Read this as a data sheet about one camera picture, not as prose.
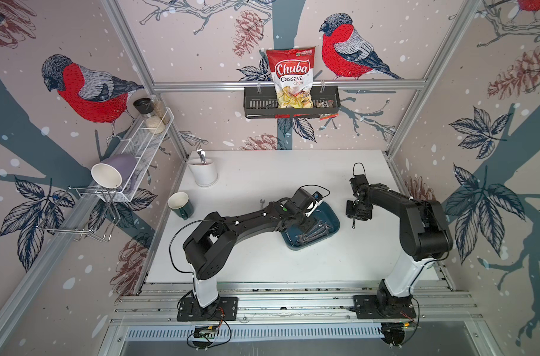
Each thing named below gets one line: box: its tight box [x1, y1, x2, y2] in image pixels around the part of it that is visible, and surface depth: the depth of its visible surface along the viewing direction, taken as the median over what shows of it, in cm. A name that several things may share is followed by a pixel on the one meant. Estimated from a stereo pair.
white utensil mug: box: [187, 157, 219, 187], surface depth 108 cm
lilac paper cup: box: [90, 154, 138, 190], surface depth 63 cm
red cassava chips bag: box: [265, 46, 316, 109], surface depth 83 cm
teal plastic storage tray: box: [281, 201, 341, 251], surface depth 92 cm
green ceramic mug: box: [167, 191, 195, 221], surface depth 93 cm
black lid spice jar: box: [132, 97, 154, 118], surface depth 81 cm
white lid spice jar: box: [146, 115, 166, 135], surface depth 85 cm
